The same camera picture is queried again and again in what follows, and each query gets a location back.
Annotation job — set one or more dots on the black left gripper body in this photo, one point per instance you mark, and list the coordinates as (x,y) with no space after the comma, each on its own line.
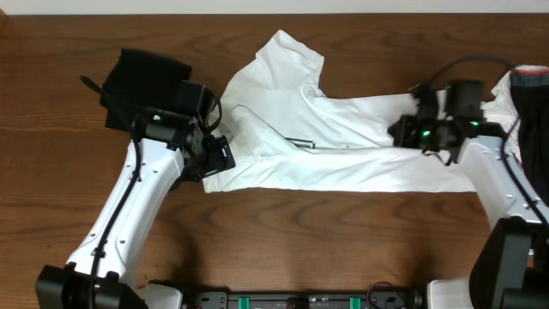
(212,159)

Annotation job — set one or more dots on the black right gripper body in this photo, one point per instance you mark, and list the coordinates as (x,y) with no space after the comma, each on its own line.
(421,135)

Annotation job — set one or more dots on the white printed t-shirt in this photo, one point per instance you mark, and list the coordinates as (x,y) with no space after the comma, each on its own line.
(285,133)

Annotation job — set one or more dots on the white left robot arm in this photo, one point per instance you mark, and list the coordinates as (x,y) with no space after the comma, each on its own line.
(101,272)

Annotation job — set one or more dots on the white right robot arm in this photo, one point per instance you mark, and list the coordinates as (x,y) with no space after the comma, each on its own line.
(512,269)

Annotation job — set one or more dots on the white crumpled garment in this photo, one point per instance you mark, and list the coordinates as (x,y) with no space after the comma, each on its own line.
(502,109)

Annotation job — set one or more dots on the black folded cloth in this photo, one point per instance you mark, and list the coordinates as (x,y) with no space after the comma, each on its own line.
(143,78)

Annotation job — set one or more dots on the dark navy striped garment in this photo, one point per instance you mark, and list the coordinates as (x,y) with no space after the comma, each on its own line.
(529,92)

